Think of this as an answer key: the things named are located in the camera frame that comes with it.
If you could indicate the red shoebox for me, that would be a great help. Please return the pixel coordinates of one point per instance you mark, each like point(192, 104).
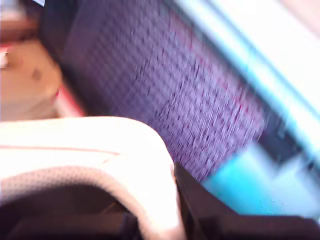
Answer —
point(25, 95)

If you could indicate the white leather sneaker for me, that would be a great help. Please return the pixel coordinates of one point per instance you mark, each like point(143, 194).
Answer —
point(75, 140)

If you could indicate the wide black computer monitor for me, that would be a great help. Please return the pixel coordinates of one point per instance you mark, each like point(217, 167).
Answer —
point(175, 87)

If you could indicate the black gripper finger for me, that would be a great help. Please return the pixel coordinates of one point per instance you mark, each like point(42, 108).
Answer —
point(205, 215)
point(128, 228)

